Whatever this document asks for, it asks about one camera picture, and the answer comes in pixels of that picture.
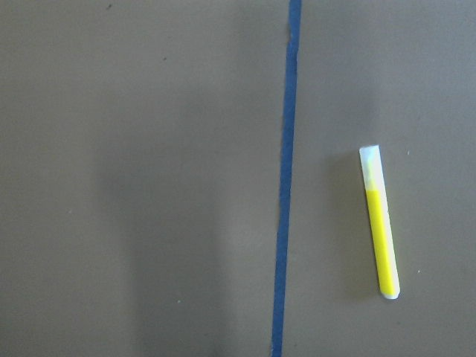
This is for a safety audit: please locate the yellow highlighter pen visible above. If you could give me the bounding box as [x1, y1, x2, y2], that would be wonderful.
[359, 145, 400, 300]

